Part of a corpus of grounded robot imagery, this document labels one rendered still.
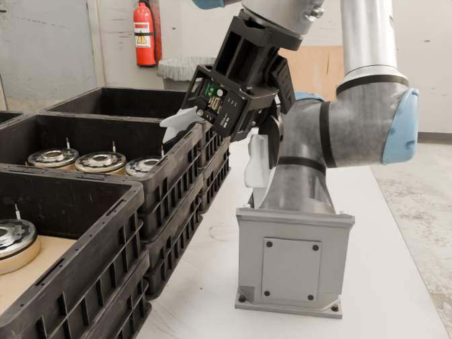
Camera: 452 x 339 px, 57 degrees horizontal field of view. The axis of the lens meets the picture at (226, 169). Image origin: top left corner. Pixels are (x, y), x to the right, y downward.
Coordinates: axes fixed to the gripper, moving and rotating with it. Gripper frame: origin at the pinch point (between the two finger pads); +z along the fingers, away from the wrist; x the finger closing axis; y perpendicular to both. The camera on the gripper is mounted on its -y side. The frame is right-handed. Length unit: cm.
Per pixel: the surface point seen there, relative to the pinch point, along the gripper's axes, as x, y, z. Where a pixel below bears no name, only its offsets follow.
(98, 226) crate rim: -5.1, 12.0, 7.4
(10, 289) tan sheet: -11.8, 16.2, 21.6
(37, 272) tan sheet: -12.0, 12.2, 21.2
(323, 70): -66, -290, 32
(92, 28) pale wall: -245, -227, 84
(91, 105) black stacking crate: -56, -39, 27
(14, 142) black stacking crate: -47, -9, 27
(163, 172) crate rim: -10.0, -6.7, 8.6
